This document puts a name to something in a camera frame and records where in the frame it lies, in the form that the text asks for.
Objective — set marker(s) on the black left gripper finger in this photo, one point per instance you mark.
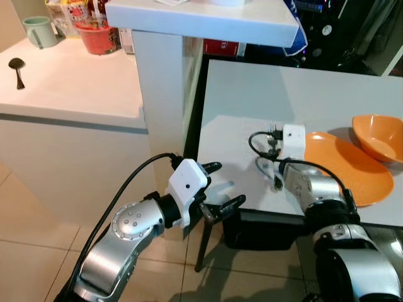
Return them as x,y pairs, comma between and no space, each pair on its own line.
223,209
211,168

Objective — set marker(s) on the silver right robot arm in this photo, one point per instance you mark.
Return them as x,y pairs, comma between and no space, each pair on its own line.
340,251

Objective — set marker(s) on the black table leg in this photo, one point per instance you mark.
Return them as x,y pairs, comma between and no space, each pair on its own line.
203,248

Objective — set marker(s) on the orange flat plate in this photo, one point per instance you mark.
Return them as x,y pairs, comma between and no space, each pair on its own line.
352,170

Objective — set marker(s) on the orange deep bowl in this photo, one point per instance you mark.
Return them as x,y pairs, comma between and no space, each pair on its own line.
381,138

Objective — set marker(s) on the red box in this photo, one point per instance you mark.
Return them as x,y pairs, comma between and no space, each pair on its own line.
220,48

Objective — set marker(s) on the blue plastic bag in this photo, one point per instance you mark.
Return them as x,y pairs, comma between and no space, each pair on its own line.
295,31

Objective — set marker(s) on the black appliance with lights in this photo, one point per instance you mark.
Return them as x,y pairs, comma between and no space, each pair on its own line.
346,31

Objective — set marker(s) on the white raised counter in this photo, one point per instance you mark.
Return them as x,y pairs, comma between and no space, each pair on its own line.
201,22

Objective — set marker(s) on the low white counter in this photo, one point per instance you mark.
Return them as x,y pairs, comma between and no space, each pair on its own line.
69,126

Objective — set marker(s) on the red noodle bowl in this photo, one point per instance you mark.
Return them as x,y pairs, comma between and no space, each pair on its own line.
96,39

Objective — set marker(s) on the colourful snack packets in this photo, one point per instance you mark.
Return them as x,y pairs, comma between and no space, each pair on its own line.
66,16

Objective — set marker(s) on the green mug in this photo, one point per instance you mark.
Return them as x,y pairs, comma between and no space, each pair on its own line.
41,31

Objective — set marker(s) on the black spoon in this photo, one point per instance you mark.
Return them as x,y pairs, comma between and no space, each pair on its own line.
17,66

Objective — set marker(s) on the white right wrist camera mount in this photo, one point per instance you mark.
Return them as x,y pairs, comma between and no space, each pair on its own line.
293,141

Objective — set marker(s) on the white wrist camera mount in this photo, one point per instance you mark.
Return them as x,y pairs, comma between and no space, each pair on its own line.
187,185
293,141

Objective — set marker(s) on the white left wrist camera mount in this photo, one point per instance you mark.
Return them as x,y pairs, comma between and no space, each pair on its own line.
187,185

